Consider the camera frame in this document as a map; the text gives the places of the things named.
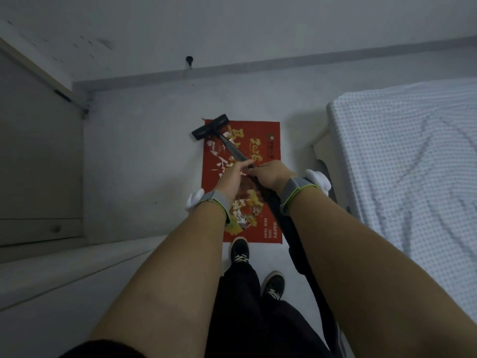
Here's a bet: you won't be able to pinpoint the black shoe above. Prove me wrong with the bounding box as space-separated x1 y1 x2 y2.
229 236 250 265
260 270 286 301

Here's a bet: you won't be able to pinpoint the brown wooden door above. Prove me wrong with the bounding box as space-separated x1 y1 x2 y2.
0 37 90 264

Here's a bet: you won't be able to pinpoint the grey left wrist band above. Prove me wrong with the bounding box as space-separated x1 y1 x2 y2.
197 189 233 224

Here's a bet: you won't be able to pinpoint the white left wrist tracker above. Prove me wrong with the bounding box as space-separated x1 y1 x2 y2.
185 188 206 212

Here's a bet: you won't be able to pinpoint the white wardrobe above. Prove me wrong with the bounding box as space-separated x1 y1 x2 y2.
0 234 168 358

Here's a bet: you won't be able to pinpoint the black left shoe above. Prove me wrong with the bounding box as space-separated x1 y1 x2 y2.
229 236 250 265

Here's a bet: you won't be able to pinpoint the white right wrist tracker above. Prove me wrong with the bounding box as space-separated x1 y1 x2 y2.
302 169 331 196

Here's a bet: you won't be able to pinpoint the black vacuum hose and wand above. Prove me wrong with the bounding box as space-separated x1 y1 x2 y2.
247 175 347 358
191 113 258 170

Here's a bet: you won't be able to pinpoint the grey wrist band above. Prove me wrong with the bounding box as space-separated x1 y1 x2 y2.
279 176 320 217
197 189 233 224

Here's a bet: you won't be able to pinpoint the grey right wrist band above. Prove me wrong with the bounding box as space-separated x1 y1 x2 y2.
279 176 320 217

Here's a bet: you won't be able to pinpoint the black right shoe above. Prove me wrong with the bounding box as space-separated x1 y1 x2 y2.
260 270 286 301

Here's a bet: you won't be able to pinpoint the person's right hand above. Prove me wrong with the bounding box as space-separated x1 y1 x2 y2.
254 160 297 194

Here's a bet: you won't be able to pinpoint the scattered paper scraps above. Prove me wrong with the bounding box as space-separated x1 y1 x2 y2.
207 139 261 230

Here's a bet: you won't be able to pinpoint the red poster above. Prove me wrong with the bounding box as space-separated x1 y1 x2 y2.
201 118 284 244

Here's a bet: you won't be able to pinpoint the person's left hand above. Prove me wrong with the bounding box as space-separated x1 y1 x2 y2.
214 159 258 205

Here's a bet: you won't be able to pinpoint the person's right forearm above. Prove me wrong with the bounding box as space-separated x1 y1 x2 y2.
287 186 477 358

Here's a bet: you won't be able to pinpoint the black striped trousers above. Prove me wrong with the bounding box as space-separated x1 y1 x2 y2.
204 261 336 358

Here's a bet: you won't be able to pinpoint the bed with checked sheet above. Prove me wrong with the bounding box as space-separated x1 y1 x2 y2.
326 78 477 314

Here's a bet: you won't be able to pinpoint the person's left forearm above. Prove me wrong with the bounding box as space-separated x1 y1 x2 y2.
87 203 228 358

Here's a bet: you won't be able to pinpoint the white bed frame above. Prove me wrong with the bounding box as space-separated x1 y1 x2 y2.
311 126 360 217

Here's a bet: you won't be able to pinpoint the white wrist tracker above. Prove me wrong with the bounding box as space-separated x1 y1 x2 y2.
185 188 206 212
302 169 331 196

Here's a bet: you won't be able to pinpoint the black shirt sleeve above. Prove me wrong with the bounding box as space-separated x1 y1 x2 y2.
59 339 148 358

